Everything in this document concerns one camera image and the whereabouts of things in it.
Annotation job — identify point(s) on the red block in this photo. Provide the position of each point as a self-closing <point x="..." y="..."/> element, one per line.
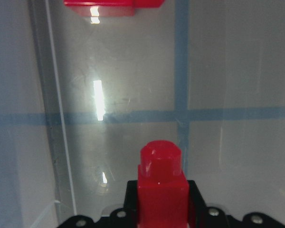
<point x="110" y="8"/>
<point x="163" y="191"/>

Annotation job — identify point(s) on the red block in box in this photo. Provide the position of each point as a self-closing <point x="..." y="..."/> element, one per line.
<point x="110" y="8"/>

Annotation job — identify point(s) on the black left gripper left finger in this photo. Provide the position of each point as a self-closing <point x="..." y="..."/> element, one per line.
<point x="124" y="217"/>

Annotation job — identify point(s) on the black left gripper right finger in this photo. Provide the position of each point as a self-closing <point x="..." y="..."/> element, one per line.
<point x="202" y="216"/>

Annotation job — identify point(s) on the clear plastic storage box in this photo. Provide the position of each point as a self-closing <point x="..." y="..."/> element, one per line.
<point x="79" y="98"/>

